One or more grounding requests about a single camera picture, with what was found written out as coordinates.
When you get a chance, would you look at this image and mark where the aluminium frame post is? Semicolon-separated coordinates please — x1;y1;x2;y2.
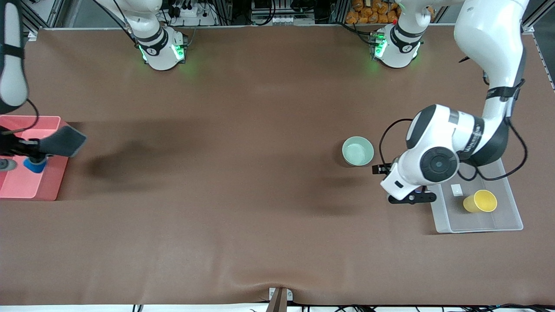
522;0;555;34
22;0;65;33

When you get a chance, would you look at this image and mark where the pink plastic bin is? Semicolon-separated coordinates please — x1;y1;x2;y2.
0;115;77;202

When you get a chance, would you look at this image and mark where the light green bowl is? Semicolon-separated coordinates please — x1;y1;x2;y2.
342;136;375;167

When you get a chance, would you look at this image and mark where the white power strip with plugs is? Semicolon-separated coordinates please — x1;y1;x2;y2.
167;0;217;27

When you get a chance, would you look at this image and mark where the brown table cover mat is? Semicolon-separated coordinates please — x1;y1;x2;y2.
0;24;555;306

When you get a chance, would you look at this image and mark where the long white power strip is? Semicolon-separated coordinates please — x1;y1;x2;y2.
270;16;316;26

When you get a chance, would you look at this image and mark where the yellow cup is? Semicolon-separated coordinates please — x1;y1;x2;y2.
463;189;498;213

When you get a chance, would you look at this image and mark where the clear plastic bin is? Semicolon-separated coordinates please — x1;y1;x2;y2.
429;158;524;234

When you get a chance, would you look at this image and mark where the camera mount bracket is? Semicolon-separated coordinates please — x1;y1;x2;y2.
265;287;294;312

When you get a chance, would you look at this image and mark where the grey and blue cloth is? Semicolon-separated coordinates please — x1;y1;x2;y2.
24;126;87;174

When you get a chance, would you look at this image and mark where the pile of orange bags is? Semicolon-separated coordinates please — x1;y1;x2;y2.
346;0;400;25

